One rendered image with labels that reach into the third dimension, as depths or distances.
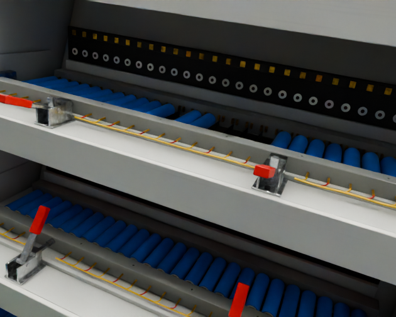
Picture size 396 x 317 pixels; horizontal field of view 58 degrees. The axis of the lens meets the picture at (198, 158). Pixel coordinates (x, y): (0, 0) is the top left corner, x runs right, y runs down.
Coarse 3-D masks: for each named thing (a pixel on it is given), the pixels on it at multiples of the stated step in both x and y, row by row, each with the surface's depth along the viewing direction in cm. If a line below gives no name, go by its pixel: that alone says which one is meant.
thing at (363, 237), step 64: (0, 64) 52; (0, 128) 43; (64, 128) 42; (384, 128) 44; (128, 192) 39; (192, 192) 35; (256, 192) 33; (320, 192) 35; (320, 256) 32; (384, 256) 30
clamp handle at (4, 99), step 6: (0, 96) 35; (6, 96) 35; (12, 96) 37; (0, 102) 35; (6, 102) 35; (12, 102) 36; (18, 102) 37; (24, 102) 37; (30, 102) 38; (48, 102) 42; (54, 102) 42; (42, 108) 40
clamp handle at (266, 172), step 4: (272, 156) 33; (272, 160) 33; (276, 160) 33; (272, 164) 33; (276, 164) 33; (256, 168) 27; (260, 168) 27; (264, 168) 27; (268, 168) 27; (272, 168) 28; (276, 168) 33; (256, 172) 27; (260, 172) 27; (264, 172) 27; (268, 172) 27; (272, 172) 29; (276, 172) 32; (260, 176) 27; (264, 176) 27; (268, 176) 27; (272, 176) 29
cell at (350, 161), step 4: (348, 148) 42; (352, 148) 42; (344, 152) 42; (348, 152) 41; (352, 152) 41; (356, 152) 41; (344, 156) 41; (348, 156) 40; (352, 156) 40; (356, 156) 40; (344, 160) 39; (348, 160) 38; (352, 160) 38; (356, 160) 39; (348, 164) 37; (352, 164) 37; (356, 164) 37
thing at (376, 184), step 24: (24, 96) 48; (48, 96) 46; (72, 96) 46; (120, 120) 43; (144, 120) 41; (168, 120) 42; (168, 144) 39; (192, 144) 39; (216, 144) 39; (240, 144) 38; (264, 144) 38; (288, 168) 37; (312, 168) 36; (336, 168) 35; (360, 168) 35; (384, 192) 34
